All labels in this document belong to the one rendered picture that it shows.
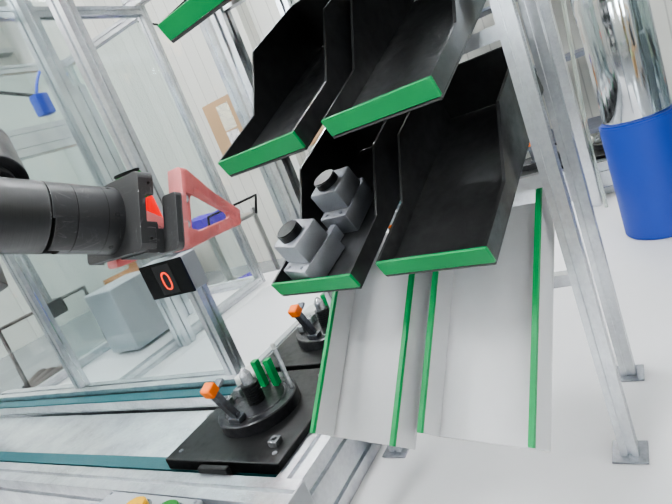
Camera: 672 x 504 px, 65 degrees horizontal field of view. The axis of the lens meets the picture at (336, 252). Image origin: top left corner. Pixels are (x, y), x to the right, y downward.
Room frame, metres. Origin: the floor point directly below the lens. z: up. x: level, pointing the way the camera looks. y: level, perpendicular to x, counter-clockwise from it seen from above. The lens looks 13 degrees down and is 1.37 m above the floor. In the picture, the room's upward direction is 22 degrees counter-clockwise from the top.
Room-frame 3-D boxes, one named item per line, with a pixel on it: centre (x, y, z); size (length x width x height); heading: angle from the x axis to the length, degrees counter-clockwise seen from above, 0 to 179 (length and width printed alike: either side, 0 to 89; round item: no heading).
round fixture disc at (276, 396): (0.80, 0.21, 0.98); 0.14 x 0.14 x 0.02
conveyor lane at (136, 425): (0.99, 0.45, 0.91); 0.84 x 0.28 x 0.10; 56
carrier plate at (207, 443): (0.80, 0.21, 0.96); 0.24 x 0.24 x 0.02; 56
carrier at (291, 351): (1.02, 0.07, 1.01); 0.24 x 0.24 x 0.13; 56
